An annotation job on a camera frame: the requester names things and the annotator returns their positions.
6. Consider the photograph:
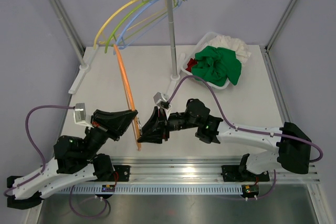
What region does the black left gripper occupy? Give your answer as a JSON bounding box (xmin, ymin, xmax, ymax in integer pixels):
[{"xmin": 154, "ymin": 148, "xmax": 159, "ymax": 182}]
[{"xmin": 81, "ymin": 109, "xmax": 138, "ymax": 160}]

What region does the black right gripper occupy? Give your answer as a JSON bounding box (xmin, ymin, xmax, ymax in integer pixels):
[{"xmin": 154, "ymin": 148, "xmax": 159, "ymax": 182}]
[{"xmin": 138, "ymin": 106, "xmax": 201, "ymax": 144}]

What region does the orange hanger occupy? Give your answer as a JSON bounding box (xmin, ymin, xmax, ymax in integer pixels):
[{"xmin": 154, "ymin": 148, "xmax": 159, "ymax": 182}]
[{"xmin": 113, "ymin": 44, "xmax": 141, "ymax": 151}]

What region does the red t shirt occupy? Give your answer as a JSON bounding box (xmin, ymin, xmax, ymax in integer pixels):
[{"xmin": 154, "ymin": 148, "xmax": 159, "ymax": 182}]
[{"xmin": 185, "ymin": 58, "xmax": 198, "ymax": 72}]

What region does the yellow hanger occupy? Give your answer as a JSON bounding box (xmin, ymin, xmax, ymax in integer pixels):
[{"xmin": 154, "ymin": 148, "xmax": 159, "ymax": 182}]
[{"xmin": 93, "ymin": 0, "xmax": 169, "ymax": 51}]

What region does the green t shirt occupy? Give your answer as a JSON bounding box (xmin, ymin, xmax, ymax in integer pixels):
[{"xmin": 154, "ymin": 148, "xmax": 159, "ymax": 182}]
[{"xmin": 190, "ymin": 46, "xmax": 242, "ymax": 87}]

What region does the beige t shirt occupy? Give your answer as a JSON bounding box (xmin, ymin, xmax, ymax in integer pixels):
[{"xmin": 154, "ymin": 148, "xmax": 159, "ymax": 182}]
[{"xmin": 207, "ymin": 35, "xmax": 251, "ymax": 67}]

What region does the lime green hanger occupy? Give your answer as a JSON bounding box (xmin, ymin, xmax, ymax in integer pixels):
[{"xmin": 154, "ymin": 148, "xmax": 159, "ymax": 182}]
[{"xmin": 104, "ymin": 0, "xmax": 184, "ymax": 54}]

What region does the light blue plastic hanger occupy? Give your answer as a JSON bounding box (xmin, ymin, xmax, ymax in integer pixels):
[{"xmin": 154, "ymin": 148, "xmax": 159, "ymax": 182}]
[{"xmin": 113, "ymin": 0, "xmax": 188, "ymax": 56}]

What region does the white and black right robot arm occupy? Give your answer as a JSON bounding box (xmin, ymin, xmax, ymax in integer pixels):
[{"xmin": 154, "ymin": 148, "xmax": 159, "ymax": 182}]
[{"xmin": 138, "ymin": 99, "xmax": 312, "ymax": 182}]

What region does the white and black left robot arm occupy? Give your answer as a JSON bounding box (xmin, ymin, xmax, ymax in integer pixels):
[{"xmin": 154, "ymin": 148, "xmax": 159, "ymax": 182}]
[{"xmin": 7, "ymin": 107, "xmax": 138, "ymax": 210}]

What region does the white plastic basket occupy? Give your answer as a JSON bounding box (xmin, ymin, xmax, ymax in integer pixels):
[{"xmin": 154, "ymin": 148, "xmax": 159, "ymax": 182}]
[{"xmin": 181, "ymin": 32, "xmax": 231, "ymax": 90}]

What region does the silver clothes rack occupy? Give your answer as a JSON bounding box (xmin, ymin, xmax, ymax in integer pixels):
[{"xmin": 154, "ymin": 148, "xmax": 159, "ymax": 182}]
[{"xmin": 49, "ymin": 0, "xmax": 179, "ymax": 95}]

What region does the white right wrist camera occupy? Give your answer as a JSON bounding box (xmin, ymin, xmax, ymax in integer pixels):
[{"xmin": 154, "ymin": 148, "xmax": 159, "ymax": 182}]
[{"xmin": 153, "ymin": 92, "xmax": 172, "ymax": 118}]

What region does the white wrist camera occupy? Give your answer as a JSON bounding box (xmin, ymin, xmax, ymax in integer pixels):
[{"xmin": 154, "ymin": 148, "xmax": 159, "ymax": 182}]
[
  {"xmin": 73, "ymin": 103, "xmax": 91, "ymax": 126},
  {"xmin": 153, "ymin": 92, "xmax": 172, "ymax": 118}
]

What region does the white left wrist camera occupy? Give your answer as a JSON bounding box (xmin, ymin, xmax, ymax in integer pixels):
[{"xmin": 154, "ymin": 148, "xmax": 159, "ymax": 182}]
[{"xmin": 73, "ymin": 103, "xmax": 91, "ymax": 126}]

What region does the white slotted cable duct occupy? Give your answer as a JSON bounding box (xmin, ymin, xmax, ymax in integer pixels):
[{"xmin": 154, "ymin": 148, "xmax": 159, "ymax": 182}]
[{"xmin": 60, "ymin": 184, "xmax": 243, "ymax": 195}]

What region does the aluminium frame rail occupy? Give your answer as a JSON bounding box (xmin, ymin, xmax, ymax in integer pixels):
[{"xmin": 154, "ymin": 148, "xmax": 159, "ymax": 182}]
[{"xmin": 35, "ymin": 155, "xmax": 321, "ymax": 185}]

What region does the aluminium corner post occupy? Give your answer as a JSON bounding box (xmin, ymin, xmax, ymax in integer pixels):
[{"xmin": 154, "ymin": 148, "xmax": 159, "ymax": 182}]
[{"xmin": 265, "ymin": 0, "xmax": 299, "ymax": 53}]

